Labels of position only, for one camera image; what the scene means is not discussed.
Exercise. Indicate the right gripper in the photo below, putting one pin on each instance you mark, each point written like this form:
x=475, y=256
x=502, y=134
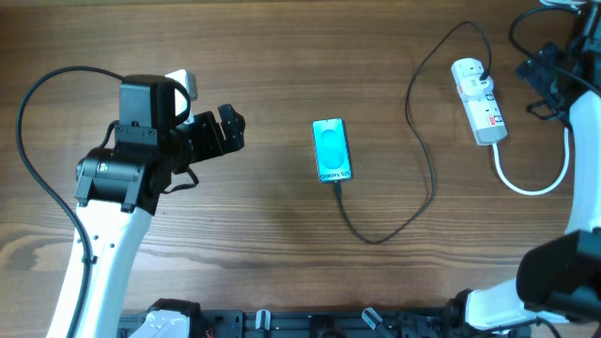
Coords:
x=534, y=74

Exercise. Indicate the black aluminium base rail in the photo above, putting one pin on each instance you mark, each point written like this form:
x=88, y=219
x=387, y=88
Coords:
x=422, y=322

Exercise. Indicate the white power strip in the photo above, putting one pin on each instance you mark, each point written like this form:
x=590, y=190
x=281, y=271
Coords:
x=485, y=117

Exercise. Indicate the white USB charger plug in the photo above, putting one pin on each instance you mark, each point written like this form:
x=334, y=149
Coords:
x=473, y=88

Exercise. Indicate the turquoise screen smartphone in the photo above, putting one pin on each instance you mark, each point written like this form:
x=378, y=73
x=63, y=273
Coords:
x=332, y=154

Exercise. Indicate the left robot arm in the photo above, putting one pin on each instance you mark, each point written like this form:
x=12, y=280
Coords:
x=118, y=190

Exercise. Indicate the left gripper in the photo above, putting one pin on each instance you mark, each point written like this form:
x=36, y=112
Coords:
x=213, y=143

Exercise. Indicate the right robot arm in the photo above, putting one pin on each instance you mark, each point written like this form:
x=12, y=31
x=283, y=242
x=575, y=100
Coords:
x=557, y=282

